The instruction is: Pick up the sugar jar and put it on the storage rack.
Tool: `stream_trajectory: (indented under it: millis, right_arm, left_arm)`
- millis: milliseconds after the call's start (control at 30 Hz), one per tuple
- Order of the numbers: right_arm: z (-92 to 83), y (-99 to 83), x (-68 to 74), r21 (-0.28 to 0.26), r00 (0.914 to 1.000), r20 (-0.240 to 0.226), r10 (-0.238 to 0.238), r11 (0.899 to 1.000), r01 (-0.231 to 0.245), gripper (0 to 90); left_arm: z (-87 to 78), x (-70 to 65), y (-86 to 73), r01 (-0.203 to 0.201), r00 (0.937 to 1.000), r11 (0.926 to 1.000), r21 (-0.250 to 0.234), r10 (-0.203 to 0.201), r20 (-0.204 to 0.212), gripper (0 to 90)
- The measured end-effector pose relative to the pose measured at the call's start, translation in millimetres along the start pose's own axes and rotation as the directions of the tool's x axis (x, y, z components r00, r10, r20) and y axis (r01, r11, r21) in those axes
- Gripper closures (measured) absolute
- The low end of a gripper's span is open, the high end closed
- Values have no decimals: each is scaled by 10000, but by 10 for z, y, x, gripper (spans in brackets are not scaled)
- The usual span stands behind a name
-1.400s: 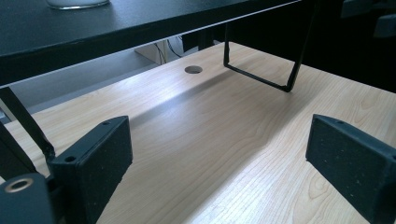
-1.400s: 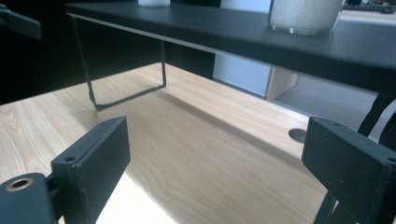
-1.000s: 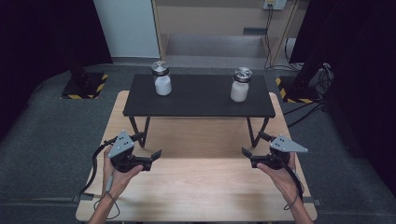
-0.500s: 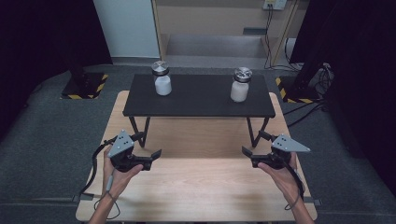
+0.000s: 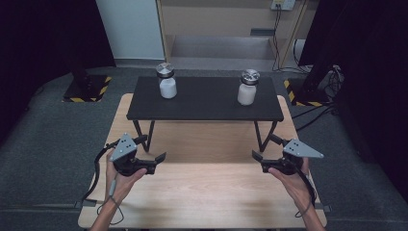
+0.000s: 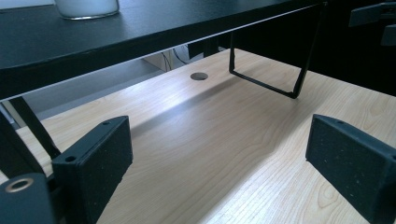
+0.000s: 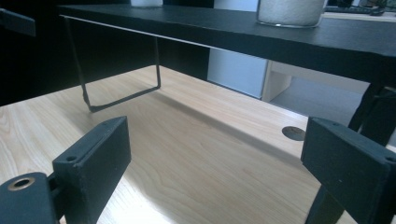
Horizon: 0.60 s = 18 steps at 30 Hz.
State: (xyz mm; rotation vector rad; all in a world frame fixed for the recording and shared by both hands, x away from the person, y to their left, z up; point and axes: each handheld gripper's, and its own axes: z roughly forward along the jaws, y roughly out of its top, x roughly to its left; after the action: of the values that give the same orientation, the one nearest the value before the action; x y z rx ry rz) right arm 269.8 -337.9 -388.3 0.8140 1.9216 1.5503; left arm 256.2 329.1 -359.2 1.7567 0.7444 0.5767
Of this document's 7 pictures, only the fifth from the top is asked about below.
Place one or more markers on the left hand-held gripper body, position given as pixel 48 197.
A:
pixel 125 150

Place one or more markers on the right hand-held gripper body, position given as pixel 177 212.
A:
pixel 300 150

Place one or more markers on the white jar with perforated lid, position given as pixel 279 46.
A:
pixel 247 91

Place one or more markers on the white jar with smooth lid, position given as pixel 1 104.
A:
pixel 167 85

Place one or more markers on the black riser shelf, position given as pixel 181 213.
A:
pixel 205 109

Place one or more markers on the person's right hand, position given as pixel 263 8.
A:
pixel 296 186

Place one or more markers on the person's left hand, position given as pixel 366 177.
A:
pixel 122 187

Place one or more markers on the stand base with hazard tape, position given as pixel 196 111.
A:
pixel 88 89
pixel 308 93

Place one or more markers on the white panel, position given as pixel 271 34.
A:
pixel 131 29

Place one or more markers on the black curtain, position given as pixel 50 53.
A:
pixel 41 48
pixel 372 64

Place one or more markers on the white power strip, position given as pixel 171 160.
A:
pixel 283 4

